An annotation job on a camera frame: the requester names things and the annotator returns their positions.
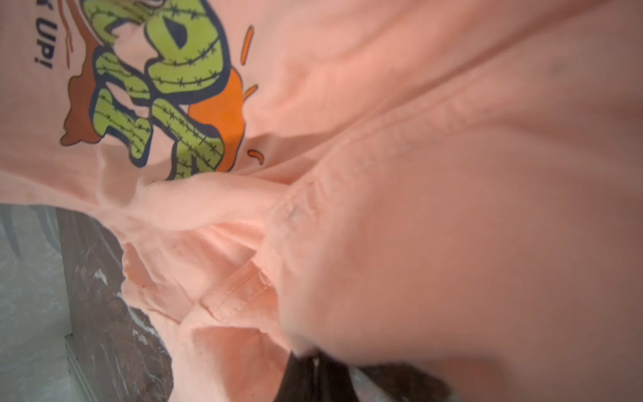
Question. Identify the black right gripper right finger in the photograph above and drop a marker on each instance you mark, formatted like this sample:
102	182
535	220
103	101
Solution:
334	383

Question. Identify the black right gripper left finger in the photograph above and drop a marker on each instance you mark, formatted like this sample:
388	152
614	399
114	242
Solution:
299	380

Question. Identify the pink graphic t-shirt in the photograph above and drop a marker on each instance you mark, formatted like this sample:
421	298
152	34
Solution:
454	185

